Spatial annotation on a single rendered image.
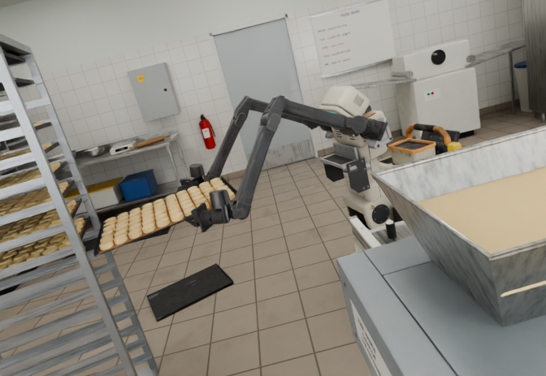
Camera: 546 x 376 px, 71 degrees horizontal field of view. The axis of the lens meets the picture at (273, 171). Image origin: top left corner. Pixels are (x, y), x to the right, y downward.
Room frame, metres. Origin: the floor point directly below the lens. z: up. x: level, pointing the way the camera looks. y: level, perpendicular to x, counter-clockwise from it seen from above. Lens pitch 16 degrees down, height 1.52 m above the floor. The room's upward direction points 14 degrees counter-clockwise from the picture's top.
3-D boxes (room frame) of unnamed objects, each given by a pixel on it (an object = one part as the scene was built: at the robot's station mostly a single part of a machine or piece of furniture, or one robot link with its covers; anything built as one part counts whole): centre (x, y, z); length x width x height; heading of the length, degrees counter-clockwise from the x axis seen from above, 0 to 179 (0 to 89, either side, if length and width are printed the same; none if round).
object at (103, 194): (5.18, 2.27, 0.36); 0.46 x 0.38 x 0.26; 1
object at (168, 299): (2.69, 0.86, 0.01); 0.60 x 0.40 x 0.03; 115
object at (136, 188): (5.18, 1.82, 0.36); 0.46 x 0.38 x 0.26; 3
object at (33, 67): (1.76, 0.87, 0.97); 0.03 x 0.03 x 1.70; 16
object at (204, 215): (1.41, 0.29, 1.02); 0.07 x 0.07 x 0.10; 61
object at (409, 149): (1.99, -0.76, 0.87); 0.23 x 0.15 x 0.11; 16
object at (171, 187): (5.18, 2.12, 0.49); 1.90 x 0.72 x 0.98; 91
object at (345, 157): (1.87, -0.37, 0.93); 0.28 x 0.16 x 0.22; 16
